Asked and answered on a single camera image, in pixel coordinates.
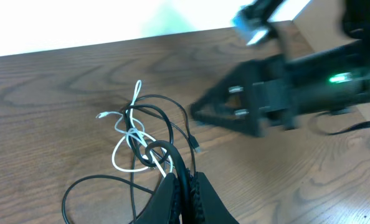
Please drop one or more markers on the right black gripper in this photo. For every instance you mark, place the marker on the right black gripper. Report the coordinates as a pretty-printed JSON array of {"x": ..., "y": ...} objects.
[{"x": 261, "y": 87}]

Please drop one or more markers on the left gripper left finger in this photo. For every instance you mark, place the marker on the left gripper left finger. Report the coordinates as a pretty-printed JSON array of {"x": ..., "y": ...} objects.
[{"x": 165, "y": 205}]

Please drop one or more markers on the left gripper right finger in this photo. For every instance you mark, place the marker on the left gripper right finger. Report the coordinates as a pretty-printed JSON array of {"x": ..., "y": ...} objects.
[{"x": 207, "y": 207}]

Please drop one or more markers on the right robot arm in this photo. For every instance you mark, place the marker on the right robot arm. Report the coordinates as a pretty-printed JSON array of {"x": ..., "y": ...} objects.
[{"x": 329, "y": 82}]

